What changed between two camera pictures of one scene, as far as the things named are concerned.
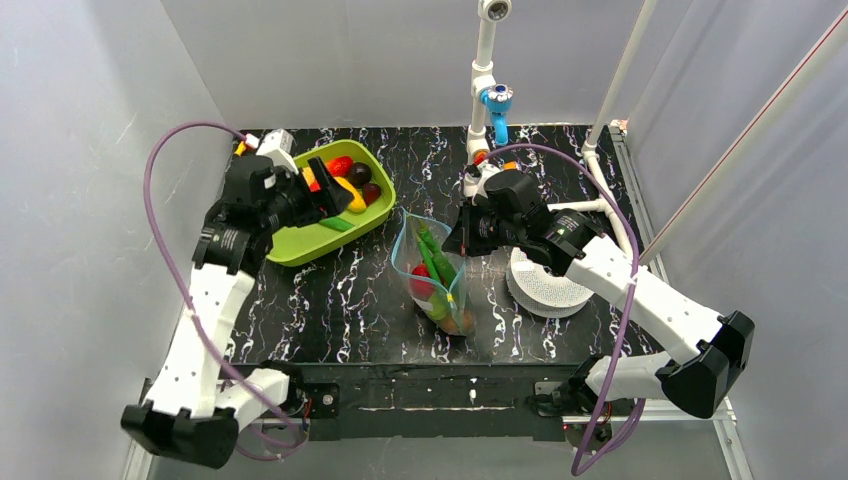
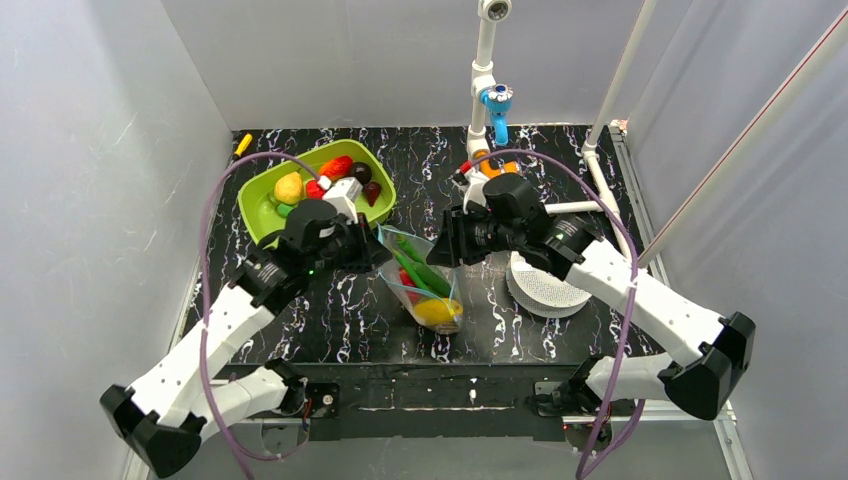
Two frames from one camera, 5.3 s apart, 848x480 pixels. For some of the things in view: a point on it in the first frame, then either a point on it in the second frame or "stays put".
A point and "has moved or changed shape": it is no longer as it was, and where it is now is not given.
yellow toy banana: x=357 y=204 → x=437 y=311
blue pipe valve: x=498 y=98 stays put
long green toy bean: x=428 y=259 → x=412 y=273
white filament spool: x=540 y=293 stays put
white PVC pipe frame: x=483 y=76 stays put
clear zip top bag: x=432 y=273 has moved or changed shape
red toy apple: x=421 y=284 → x=410 y=286
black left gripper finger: x=338 y=197 → x=373 y=254
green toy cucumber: x=442 y=263 → x=432 y=277
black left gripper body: x=316 y=196 → x=370 y=244
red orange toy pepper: x=340 y=166 stays put
